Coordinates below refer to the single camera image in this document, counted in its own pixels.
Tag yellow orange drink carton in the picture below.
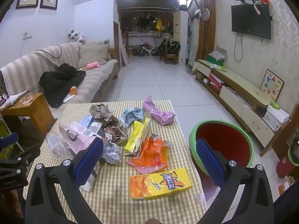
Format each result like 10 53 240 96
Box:
129 167 192 200

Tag orange snack wrapper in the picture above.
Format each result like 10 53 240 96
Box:
127 134 170 174

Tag checkered tablecloth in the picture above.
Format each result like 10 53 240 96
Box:
23 100 207 224

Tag black jacket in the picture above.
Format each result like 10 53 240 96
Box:
39 63 86 109

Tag white balance bike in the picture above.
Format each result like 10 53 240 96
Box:
138 41 159 57

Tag pale pink plastic bag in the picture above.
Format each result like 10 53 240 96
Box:
58 121 94 153

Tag green cardboard box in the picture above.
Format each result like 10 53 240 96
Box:
207 45 227 66

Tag dark brown paper box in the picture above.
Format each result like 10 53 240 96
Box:
103 115 128 145

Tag striped beige sofa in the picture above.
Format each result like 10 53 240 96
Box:
0 42 119 109

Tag wall mounted television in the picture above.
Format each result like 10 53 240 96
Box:
231 5 272 40

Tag orange white box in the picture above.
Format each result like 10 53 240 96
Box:
278 180 292 195

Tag pink foam mat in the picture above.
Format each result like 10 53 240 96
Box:
120 47 132 66

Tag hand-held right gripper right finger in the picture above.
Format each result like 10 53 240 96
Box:
196 138 275 224

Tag checkers game board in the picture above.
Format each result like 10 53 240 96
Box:
260 69 285 101

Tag white cardboard box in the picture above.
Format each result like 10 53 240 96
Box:
263 105 290 131

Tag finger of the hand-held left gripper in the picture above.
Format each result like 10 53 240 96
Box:
0 133 41 166

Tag wooden side table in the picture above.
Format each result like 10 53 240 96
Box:
0 93 56 140

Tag black television cable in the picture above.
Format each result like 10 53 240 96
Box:
234 31 244 62

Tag red flat box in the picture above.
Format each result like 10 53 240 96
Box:
209 73 225 88

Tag open magazine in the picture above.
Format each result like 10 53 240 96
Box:
0 90 30 110

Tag beige cushion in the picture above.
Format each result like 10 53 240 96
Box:
77 43 110 69

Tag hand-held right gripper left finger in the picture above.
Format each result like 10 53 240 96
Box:
24 137 104 224

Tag dark framed wall picture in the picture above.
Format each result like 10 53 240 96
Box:
186 0 201 21

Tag green rimmed basket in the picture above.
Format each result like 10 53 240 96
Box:
287 136 299 165

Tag grey white paper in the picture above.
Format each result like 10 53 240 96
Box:
103 142 122 164

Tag clear plastic bottle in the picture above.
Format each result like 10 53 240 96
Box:
45 131 75 161

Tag wooden chair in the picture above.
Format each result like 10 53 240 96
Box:
164 40 178 64

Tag silver wrapper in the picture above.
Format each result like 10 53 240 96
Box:
89 103 112 122

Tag light blue wrapper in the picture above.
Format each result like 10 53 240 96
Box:
120 107 143 127

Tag red round container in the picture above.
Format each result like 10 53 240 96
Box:
276 155 295 179

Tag person's left forearm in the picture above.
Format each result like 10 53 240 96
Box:
0 189 24 224

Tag pink toy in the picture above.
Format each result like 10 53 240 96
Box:
78 61 101 71

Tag leaning printed boards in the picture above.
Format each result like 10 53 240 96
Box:
187 22 198 71

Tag lilac pink wrapper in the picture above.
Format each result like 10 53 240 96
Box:
143 96 175 125

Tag standing air conditioner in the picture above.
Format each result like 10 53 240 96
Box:
173 10 189 63

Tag slim yellow box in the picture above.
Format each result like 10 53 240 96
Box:
124 118 151 153

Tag long television cabinet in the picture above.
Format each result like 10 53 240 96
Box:
195 59 290 157

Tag green booklet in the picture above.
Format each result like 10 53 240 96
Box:
209 63 228 73

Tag red bin with green rim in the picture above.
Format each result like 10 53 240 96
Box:
189 120 255 180

